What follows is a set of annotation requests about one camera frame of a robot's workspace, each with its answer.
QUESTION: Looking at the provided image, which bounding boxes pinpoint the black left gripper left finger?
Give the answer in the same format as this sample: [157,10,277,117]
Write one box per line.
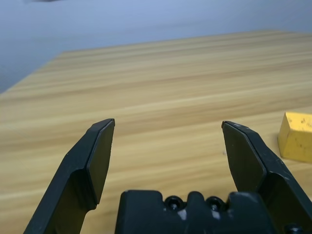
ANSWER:
[23,118,116,234]

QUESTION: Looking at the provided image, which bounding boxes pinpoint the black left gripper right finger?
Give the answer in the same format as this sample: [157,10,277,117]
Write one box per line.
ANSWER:
[221,121,312,234]

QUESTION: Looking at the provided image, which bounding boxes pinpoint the yellow wooden block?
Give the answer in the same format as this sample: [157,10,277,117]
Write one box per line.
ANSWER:
[277,111,312,163]

